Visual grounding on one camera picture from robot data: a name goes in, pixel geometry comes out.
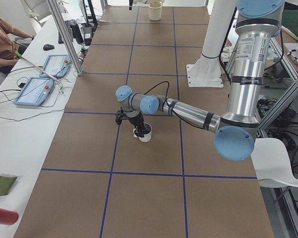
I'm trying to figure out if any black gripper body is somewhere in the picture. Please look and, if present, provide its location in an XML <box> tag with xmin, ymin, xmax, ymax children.
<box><xmin>129</xmin><ymin>113</ymin><xmax>146</xmax><ymax>129</ymax></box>

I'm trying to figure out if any white HOME mug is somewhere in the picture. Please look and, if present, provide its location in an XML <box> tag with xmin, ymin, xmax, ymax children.
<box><xmin>135</xmin><ymin>123</ymin><xmax>152</xmax><ymax>142</ymax></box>

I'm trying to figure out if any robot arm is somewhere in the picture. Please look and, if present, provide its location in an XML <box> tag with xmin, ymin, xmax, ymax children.
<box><xmin>115</xmin><ymin>0</ymin><xmax>284</xmax><ymax>161</ymax></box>

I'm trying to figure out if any brown gridded table mat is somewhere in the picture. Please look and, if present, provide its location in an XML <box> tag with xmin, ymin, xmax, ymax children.
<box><xmin>15</xmin><ymin>7</ymin><xmax>274</xmax><ymax>238</ymax></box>

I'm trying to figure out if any upper teach pendant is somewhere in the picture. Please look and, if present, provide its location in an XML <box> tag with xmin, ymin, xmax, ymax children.
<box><xmin>42</xmin><ymin>55</ymin><xmax>72</xmax><ymax>79</ymax></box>

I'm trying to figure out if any teach pendant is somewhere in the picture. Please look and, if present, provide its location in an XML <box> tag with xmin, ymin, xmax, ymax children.
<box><xmin>13</xmin><ymin>77</ymin><xmax>54</xmax><ymax>107</ymax></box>
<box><xmin>42</xmin><ymin>55</ymin><xmax>72</xmax><ymax>79</ymax></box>

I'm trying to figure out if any black water bottle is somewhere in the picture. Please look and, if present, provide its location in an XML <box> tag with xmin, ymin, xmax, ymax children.
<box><xmin>70</xmin><ymin>19</ymin><xmax>83</xmax><ymax>44</ymax></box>

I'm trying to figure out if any lower teach pendant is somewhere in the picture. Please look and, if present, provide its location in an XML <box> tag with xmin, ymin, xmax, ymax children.
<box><xmin>13</xmin><ymin>77</ymin><xmax>54</xmax><ymax>107</ymax></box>

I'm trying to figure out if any cream lidded bin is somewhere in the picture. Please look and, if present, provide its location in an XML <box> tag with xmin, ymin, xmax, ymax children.
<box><xmin>149</xmin><ymin>0</ymin><xmax>162</xmax><ymax>21</ymax></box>

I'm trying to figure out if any black computer mouse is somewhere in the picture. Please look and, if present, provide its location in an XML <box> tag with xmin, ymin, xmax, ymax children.
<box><xmin>43</xmin><ymin>44</ymin><xmax>55</xmax><ymax>51</ymax></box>

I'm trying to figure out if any white chair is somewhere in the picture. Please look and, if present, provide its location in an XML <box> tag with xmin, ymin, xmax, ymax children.
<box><xmin>251</xmin><ymin>138</ymin><xmax>298</xmax><ymax>188</ymax></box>

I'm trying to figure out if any green cloth pouch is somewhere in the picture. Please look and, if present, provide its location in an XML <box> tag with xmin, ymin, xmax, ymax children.
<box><xmin>0</xmin><ymin>175</ymin><xmax>17</xmax><ymax>196</ymax></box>

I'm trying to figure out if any person in orange shirt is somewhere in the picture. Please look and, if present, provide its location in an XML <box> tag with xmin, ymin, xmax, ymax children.
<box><xmin>0</xmin><ymin>18</ymin><xmax>34</xmax><ymax>74</ymax></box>

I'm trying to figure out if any red cylinder bottle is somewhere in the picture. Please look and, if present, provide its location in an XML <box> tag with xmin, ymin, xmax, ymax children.
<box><xmin>0</xmin><ymin>208</ymin><xmax>19</xmax><ymax>225</ymax></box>

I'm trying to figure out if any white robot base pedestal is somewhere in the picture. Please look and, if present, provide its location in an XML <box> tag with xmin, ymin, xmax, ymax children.
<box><xmin>186</xmin><ymin>0</ymin><xmax>237</xmax><ymax>88</ymax></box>

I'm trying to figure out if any aluminium frame post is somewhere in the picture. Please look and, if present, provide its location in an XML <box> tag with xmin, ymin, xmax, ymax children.
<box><xmin>46</xmin><ymin>0</ymin><xmax>83</xmax><ymax>76</ymax></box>

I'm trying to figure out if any grabber stick green handle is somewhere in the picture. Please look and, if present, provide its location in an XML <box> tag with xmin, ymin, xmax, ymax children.
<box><xmin>15</xmin><ymin>52</ymin><xmax>65</xmax><ymax>95</ymax></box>

